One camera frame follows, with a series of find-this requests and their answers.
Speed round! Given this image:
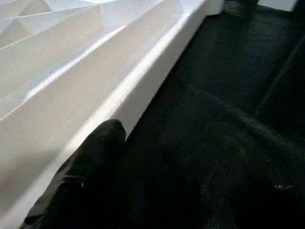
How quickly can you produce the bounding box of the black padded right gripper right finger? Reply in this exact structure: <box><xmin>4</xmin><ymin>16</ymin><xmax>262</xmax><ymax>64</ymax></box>
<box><xmin>204</xmin><ymin>133</ymin><xmax>305</xmax><ymax>229</ymax></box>

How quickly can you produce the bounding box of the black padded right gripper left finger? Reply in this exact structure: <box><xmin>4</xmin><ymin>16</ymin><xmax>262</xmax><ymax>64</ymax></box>
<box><xmin>20</xmin><ymin>118</ymin><xmax>127</xmax><ymax>229</ymax></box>

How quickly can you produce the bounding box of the white plastic table top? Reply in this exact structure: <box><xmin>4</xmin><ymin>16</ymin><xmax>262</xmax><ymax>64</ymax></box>
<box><xmin>0</xmin><ymin>0</ymin><xmax>224</xmax><ymax>227</ymax></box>

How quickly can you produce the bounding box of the black mat cover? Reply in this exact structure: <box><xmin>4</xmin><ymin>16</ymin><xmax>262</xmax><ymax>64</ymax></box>
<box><xmin>119</xmin><ymin>0</ymin><xmax>305</xmax><ymax>229</ymax></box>

